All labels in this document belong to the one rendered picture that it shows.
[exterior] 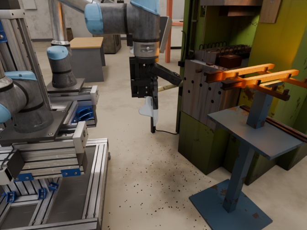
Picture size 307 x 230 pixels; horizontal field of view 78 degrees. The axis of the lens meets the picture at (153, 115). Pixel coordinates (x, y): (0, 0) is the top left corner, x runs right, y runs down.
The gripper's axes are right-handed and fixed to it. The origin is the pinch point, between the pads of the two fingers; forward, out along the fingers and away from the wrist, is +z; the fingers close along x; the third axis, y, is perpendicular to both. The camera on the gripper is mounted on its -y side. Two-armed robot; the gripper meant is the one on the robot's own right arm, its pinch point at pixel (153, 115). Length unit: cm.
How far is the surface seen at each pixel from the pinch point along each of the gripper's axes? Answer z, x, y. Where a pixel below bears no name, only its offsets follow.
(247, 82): -4.8, -13.5, -41.9
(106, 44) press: 64, -557, 66
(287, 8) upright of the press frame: -32, -47, -77
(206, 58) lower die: -1, -74, -48
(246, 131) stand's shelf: 21, -15, -49
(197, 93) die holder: 24, -71, -43
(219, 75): -5.1, -23.6, -34.1
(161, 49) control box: -3, -102, -21
